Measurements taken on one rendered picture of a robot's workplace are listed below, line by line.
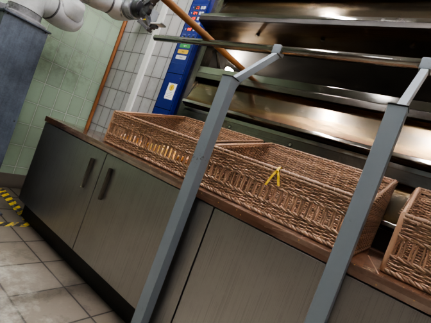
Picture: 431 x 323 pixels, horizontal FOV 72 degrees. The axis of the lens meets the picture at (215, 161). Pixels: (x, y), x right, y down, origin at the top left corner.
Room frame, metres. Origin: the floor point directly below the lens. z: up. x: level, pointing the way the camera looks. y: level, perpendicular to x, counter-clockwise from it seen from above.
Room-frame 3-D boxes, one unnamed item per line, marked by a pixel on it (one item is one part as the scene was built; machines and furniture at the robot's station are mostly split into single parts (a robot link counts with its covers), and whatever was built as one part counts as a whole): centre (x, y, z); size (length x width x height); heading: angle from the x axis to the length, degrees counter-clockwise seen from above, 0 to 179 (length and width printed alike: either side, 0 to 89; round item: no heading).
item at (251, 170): (1.09, -0.31, 0.72); 0.56 x 0.49 x 0.28; 55
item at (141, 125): (1.43, 0.17, 0.72); 0.56 x 0.49 x 0.28; 56
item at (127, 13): (1.37, 0.59, 1.20); 0.09 x 0.06 x 0.09; 145
